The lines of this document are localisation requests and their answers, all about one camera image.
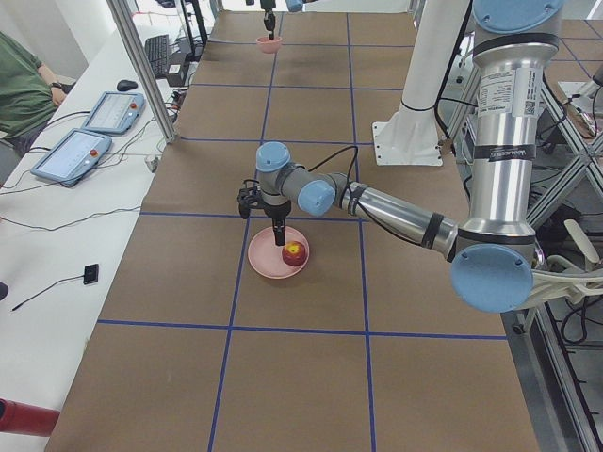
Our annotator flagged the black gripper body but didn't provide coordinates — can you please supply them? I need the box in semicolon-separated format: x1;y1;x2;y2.
260;0;275;19
269;202;288;232

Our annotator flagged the red yellow apple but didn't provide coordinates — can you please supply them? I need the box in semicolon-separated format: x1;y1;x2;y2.
281;240;308;266

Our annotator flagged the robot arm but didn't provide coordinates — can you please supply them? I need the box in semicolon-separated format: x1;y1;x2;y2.
260;0;315;40
237;1;563;313

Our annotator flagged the pink bowl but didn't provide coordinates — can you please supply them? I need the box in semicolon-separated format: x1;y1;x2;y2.
255;36;283;55

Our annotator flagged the pink plate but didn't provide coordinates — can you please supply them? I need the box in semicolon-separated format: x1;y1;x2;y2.
248;227;310;279

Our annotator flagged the black keyboard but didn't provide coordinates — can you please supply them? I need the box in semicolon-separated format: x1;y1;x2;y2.
144;34;170;78

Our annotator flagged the brown table cover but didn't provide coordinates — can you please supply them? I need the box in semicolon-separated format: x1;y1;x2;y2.
44;11;603;452

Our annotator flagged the black computer mouse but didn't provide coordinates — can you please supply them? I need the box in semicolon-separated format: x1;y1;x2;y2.
116;79;138;92

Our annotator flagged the far blue teach pendant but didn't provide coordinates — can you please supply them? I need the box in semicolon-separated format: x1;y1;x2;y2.
82;91;145;136

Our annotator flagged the blue teach pendant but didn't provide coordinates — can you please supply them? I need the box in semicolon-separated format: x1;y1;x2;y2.
82;91;145;136
30;129;112;186

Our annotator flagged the small black device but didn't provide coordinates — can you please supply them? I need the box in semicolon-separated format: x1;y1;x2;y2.
83;264;100;285

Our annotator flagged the white desk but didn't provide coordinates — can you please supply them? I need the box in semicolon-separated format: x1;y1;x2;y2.
0;27;208;425

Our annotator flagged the near blue teach pendant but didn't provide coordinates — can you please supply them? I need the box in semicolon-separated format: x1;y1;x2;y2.
30;129;112;186

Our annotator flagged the person in green shirt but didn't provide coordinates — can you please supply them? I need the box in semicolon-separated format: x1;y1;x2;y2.
1;33;72;156

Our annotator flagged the red cylinder object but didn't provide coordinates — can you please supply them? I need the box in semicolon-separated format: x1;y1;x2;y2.
0;399;60;437

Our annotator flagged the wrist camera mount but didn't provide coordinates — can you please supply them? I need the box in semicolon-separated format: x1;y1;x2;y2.
236;179;262;219

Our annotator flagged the left black braided cable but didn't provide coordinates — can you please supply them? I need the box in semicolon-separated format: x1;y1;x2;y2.
305;144;373;222

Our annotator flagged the aluminium frame post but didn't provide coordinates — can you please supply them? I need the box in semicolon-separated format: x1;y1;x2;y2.
106;0;176;144

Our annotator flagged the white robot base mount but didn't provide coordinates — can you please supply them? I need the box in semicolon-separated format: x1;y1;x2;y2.
372;0;471;167

